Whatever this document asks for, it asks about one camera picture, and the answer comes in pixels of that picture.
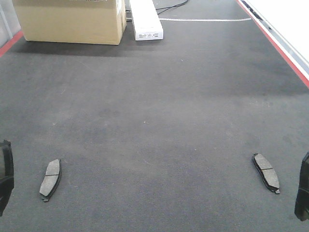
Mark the white conveyor side rail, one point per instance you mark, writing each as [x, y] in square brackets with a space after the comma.
[285, 23]

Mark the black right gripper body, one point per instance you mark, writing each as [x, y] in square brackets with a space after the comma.
[302, 199]

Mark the long white box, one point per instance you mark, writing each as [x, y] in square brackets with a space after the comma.
[145, 20]

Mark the cardboard box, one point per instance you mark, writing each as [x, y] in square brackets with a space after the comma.
[72, 21]

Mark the brake pad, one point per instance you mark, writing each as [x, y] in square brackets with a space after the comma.
[51, 180]
[267, 173]

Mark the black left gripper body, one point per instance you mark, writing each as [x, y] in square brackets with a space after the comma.
[6, 174]

